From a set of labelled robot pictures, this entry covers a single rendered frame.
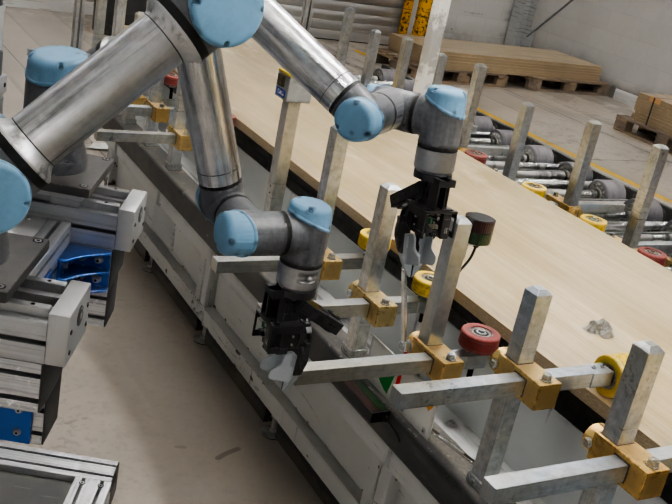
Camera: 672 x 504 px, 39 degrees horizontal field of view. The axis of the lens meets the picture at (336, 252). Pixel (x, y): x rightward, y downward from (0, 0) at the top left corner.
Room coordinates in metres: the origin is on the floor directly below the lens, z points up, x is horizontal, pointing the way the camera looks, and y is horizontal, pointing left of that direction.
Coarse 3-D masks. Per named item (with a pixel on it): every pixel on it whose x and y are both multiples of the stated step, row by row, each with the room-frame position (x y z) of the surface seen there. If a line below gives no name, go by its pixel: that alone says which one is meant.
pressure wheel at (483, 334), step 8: (464, 328) 1.76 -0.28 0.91; (472, 328) 1.77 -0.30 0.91; (480, 328) 1.77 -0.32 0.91; (488, 328) 1.78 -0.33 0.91; (464, 336) 1.74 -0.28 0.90; (472, 336) 1.73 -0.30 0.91; (480, 336) 1.74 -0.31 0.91; (488, 336) 1.75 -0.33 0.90; (496, 336) 1.75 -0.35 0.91; (464, 344) 1.74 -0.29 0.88; (472, 344) 1.73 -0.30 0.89; (480, 344) 1.72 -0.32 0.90; (488, 344) 1.72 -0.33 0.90; (496, 344) 1.74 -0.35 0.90; (472, 352) 1.72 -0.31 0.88; (480, 352) 1.72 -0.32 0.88; (488, 352) 1.73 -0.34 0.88
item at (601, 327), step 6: (594, 324) 1.89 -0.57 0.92; (600, 324) 1.91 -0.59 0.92; (606, 324) 1.91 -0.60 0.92; (588, 330) 1.89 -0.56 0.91; (594, 330) 1.89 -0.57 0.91; (600, 330) 1.90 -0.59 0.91; (606, 330) 1.90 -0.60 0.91; (612, 330) 1.92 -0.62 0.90; (606, 336) 1.87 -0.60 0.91; (612, 336) 1.88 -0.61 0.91
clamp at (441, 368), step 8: (408, 336) 1.77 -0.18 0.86; (416, 336) 1.75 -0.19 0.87; (416, 344) 1.74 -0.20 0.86; (424, 344) 1.73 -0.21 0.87; (440, 344) 1.74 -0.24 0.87; (416, 352) 1.73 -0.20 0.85; (432, 352) 1.70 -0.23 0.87; (440, 352) 1.70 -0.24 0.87; (440, 360) 1.67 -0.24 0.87; (456, 360) 1.68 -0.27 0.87; (432, 368) 1.68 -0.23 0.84; (440, 368) 1.66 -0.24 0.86; (448, 368) 1.66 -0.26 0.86; (456, 368) 1.68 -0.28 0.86; (432, 376) 1.68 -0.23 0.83; (440, 376) 1.66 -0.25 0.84; (448, 376) 1.67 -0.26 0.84; (456, 376) 1.68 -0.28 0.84
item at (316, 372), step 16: (464, 352) 1.75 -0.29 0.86; (304, 368) 1.54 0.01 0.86; (320, 368) 1.56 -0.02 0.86; (336, 368) 1.57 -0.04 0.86; (352, 368) 1.59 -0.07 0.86; (368, 368) 1.61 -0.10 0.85; (384, 368) 1.63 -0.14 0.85; (400, 368) 1.65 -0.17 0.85; (416, 368) 1.67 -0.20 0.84; (464, 368) 1.73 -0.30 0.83; (304, 384) 1.54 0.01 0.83
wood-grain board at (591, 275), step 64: (256, 64) 4.01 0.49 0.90; (256, 128) 2.98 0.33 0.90; (320, 128) 3.15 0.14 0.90; (512, 192) 2.86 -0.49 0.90; (512, 256) 2.27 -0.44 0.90; (576, 256) 2.37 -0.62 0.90; (640, 256) 2.48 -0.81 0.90; (512, 320) 1.87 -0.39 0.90; (576, 320) 1.94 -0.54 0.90; (640, 320) 2.02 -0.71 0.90
